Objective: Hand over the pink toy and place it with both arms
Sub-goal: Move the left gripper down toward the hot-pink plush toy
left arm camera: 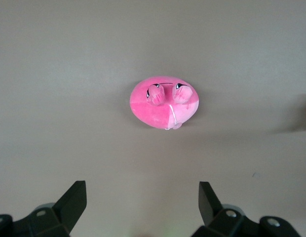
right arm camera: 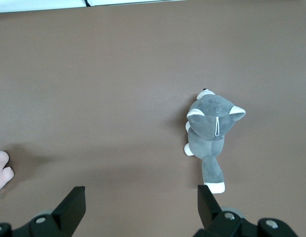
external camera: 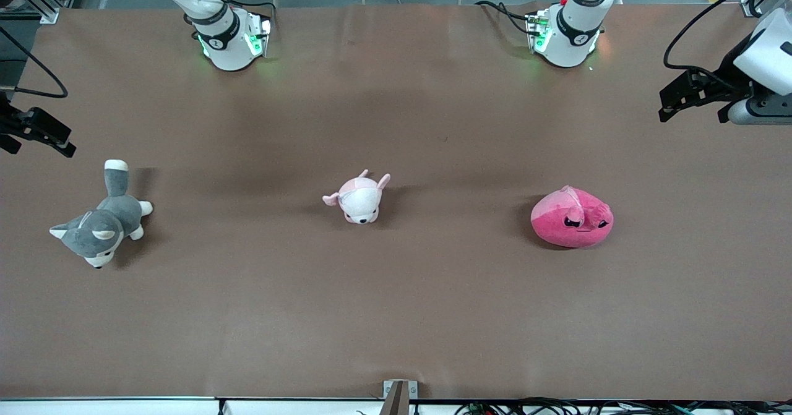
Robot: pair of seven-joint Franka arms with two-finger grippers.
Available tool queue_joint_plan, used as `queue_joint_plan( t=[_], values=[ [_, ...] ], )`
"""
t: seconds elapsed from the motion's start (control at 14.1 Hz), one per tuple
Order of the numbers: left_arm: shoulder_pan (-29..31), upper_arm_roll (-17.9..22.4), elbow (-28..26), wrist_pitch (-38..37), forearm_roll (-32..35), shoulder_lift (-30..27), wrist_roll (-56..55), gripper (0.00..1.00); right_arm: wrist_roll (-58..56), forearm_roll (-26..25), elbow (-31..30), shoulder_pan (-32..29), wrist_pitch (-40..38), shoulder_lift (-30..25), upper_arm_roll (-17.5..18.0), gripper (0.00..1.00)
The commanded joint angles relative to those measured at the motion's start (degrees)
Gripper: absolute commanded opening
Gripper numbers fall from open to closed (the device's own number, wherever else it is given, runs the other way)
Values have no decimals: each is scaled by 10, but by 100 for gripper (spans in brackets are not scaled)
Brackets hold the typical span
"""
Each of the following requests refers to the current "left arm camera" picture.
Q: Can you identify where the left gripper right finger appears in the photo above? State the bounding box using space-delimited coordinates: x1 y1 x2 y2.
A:
192 181 298 237

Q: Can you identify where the pink round plush toy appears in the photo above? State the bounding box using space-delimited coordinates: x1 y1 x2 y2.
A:
129 81 200 131

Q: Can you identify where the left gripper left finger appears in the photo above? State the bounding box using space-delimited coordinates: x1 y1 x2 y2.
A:
0 180 88 237

